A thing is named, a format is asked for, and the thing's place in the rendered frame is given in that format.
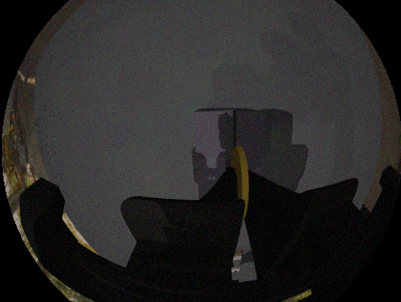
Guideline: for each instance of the thin gold coin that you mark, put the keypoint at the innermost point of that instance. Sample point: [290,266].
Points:
[239,161]

